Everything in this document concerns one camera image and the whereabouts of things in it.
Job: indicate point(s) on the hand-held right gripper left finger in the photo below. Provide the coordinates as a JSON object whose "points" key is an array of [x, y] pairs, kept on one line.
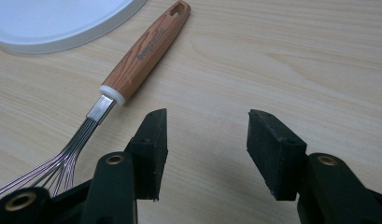
{"points": [[149, 155]]}

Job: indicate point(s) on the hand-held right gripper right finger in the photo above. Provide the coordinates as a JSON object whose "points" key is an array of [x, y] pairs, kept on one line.
{"points": [[274, 155]]}

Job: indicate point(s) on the white utensil stand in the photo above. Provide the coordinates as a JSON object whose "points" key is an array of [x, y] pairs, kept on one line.
{"points": [[54, 18]]}

